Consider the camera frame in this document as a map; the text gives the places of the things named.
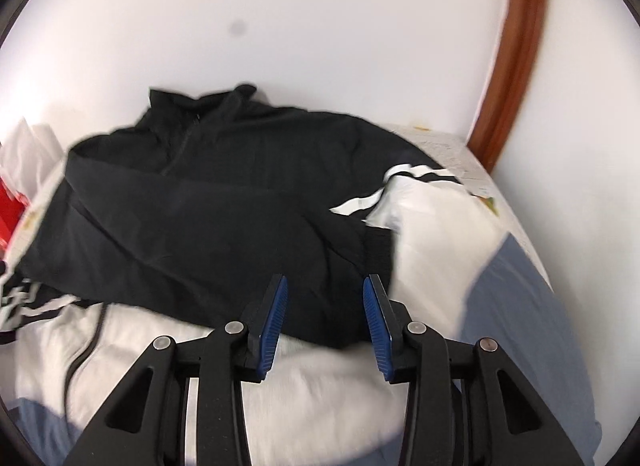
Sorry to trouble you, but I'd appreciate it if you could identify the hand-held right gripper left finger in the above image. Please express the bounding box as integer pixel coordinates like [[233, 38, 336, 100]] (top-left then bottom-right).
[[65, 273, 290, 466]]

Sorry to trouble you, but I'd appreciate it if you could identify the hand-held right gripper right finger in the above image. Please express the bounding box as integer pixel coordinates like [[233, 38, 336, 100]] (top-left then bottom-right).
[[362, 274, 586, 466]]

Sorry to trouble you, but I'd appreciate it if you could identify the black and white jacket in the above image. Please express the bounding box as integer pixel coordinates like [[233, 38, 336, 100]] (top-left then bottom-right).
[[0, 82, 506, 352]]

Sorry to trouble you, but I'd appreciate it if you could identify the white zip garment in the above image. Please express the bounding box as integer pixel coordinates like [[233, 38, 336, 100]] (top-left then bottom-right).
[[10, 301, 416, 466]]

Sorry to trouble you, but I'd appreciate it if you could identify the blue cloth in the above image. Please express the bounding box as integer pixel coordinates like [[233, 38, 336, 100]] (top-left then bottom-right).
[[15, 233, 603, 466]]

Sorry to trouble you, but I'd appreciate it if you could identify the fruit printed tablecloth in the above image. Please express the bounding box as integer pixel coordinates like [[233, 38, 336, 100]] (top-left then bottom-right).
[[7, 122, 551, 291]]

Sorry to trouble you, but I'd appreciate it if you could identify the red paper bag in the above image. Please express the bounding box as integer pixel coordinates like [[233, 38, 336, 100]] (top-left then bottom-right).
[[0, 176, 31, 251]]

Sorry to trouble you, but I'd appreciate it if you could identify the white plastic bag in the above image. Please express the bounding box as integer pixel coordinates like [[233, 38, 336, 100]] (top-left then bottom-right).
[[0, 118, 68, 197]]

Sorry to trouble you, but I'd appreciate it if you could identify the brown wooden frame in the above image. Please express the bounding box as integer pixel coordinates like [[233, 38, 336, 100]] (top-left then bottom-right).
[[467, 0, 551, 174]]

